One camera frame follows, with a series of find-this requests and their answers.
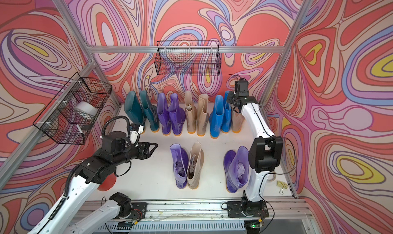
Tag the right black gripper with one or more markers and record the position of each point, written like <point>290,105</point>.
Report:
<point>232,94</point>

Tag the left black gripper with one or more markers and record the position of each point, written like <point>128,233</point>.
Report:
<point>147,153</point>

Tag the beige boot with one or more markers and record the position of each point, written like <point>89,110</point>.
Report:
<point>202,114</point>
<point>195,165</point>
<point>237,120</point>
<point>190,112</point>

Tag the blue boot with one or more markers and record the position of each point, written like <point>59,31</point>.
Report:
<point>216,117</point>
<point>226,126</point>

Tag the dark purple boot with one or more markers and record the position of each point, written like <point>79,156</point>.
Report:
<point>177,115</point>
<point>163,114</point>

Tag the teal boot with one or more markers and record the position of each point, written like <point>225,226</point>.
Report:
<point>150,111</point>
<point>133,109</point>

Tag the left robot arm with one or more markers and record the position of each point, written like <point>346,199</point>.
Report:
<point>82,181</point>

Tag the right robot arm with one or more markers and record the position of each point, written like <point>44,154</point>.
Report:
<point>263,157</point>

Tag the red cup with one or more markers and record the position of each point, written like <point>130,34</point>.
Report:
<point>108,183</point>

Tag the white marker in basket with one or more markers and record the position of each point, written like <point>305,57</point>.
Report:
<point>84,129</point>

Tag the white tape roll in basket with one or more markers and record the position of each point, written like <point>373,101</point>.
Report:
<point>85,109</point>

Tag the tape roll on table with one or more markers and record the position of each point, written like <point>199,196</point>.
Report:
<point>271,176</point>

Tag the yellow binder clip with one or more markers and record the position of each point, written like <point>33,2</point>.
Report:
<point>282,186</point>

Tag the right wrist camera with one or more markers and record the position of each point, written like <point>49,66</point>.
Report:
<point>241,87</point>

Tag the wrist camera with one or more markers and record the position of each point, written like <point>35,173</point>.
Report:
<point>241,87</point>
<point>119,141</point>

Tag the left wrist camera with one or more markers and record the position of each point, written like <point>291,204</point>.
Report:
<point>119,141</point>

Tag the black wire basket left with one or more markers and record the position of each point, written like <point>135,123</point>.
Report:
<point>58,120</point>

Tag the black wire basket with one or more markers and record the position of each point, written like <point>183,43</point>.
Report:
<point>58,120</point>
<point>188,58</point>

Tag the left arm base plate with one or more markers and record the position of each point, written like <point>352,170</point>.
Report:
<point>133,211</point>

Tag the black wire basket back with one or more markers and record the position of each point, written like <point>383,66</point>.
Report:
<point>188,58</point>

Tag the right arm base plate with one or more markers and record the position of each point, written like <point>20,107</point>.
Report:
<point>237,209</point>

